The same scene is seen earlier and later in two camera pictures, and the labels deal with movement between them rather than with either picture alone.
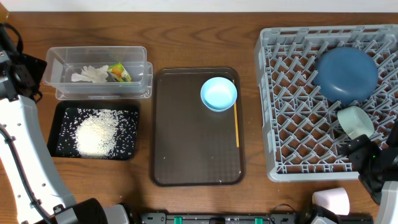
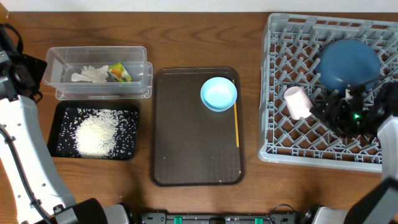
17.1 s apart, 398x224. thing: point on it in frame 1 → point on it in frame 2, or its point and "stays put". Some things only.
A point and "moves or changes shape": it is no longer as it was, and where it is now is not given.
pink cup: (334, 199) → (299, 105)
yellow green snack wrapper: (119, 73) stays put
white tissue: (90, 74) stays put
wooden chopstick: (236, 121) stays put
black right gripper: (357, 150) → (336, 108)
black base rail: (283, 218) stays put
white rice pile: (96, 134) stays put
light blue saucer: (218, 94) stays put
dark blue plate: (344, 75) moves or changes shape
